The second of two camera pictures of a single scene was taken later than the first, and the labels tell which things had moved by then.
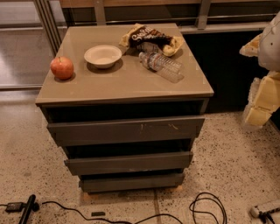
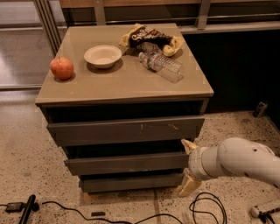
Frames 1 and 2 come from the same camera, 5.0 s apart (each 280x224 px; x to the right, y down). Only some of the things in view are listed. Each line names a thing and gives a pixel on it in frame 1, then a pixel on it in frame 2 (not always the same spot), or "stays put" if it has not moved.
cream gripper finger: x=263 y=100 to x=188 y=185
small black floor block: x=98 y=213 stays put
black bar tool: x=31 y=206 stays put
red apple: x=62 y=67 stays put
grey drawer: x=129 y=163 stays put
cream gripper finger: x=252 y=47 to x=188 y=145
